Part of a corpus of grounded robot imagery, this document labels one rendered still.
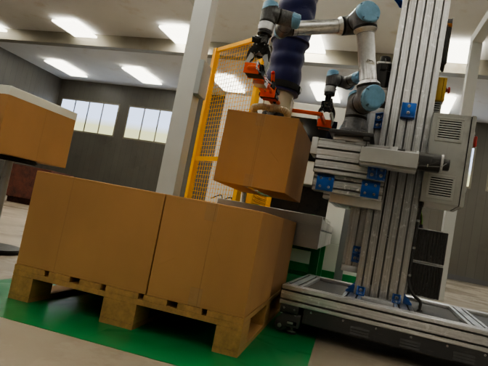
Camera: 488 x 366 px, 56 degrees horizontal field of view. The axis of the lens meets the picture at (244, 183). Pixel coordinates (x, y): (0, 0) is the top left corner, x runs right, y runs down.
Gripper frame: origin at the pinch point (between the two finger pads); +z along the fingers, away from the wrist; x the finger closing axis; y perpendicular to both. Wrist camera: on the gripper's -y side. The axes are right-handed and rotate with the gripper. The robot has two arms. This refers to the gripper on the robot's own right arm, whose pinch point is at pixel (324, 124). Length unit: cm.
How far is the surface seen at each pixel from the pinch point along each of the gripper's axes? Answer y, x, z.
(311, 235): 3, 3, 72
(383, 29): -460, 14, -269
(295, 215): 3, -8, 61
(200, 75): -61, -118, -43
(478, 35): -271, 127, -184
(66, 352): 168, -47, 117
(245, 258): 127, -6, 82
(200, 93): -67, -117, -29
